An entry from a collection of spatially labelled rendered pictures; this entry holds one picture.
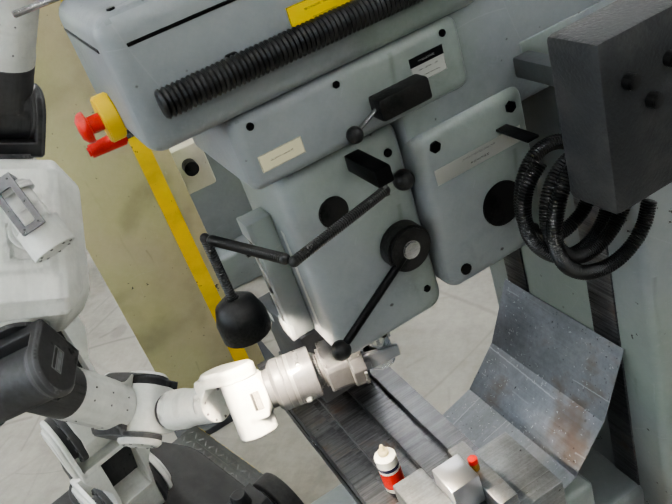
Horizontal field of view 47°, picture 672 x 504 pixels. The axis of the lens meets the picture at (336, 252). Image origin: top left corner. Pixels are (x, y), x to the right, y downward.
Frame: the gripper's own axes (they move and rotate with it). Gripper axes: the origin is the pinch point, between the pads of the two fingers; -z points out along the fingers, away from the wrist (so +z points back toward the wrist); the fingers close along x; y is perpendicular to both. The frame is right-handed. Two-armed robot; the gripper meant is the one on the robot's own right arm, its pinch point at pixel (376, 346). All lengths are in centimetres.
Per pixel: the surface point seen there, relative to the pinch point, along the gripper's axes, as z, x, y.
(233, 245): 14.4, -15.6, -35.1
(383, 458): 5.4, -1.4, 23.0
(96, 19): 18, -15, -65
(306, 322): 9.4, -4.4, -12.6
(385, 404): 0.2, 20.9, 31.7
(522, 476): -14.7, -15.4, 24.5
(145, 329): 69, 160, 77
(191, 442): 58, 96, 84
